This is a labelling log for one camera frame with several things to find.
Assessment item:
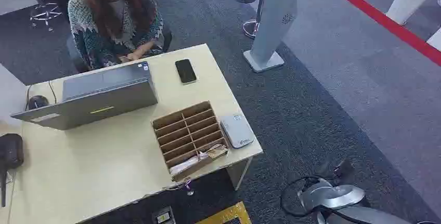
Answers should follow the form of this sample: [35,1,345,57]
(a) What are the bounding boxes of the black computer mouse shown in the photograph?
[27,95,50,111]

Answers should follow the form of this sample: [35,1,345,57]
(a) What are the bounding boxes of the black smartphone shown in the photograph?
[174,59,198,85]

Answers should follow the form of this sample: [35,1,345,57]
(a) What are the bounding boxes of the grey laptop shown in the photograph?
[10,61,159,131]

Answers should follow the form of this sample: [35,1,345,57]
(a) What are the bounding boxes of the patterned card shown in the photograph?
[206,143,229,160]

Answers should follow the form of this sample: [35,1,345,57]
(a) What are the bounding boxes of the red floor tape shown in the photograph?
[312,0,441,68]

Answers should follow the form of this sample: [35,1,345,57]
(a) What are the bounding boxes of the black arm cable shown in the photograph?
[280,175,323,218]

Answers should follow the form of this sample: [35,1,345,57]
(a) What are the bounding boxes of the pale card bundle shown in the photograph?
[169,151,212,177]

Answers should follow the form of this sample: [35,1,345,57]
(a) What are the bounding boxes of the grey standing sign panel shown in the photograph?
[242,0,298,74]

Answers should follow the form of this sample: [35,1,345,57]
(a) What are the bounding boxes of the yellow floor frame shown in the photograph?
[194,201,253,224]

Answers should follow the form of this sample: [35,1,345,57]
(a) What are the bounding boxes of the person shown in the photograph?
[67,0,165,72]

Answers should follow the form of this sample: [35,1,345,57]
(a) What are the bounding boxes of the tall white planter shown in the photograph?
[385,0,437,26]

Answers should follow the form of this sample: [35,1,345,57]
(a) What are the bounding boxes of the black floor socket box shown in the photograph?
[151,206,177,224]

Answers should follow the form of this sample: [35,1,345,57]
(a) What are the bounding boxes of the pale desk leg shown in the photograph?
[225,156,254,192]

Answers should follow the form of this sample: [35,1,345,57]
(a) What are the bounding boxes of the person's hand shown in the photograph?
[119,42,154,63]

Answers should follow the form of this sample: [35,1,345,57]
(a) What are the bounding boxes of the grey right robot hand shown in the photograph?
[315,160,356,187]

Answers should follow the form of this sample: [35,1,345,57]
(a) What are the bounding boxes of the grey card reader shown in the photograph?
[219,113,256,150]

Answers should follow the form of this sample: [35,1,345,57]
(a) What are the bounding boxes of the wooden slotted card box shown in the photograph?
[151,101,230,183]

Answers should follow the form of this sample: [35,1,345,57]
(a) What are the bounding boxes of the thin black cable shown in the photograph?
[47,80,58,104]
[24,84,33,112]

